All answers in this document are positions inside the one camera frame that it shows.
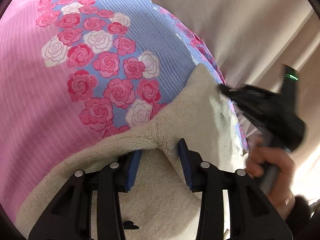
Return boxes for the cream knit cardigan black hearts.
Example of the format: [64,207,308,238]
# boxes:
[15,64,246,239]

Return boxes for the person's right hand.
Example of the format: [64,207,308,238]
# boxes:
[245,135,296,220]

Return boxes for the beige curtain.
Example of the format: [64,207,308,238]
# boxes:
[143,0,320,156]

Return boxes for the pink blue rose bedsheet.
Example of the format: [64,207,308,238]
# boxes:
[0,0,251,221]

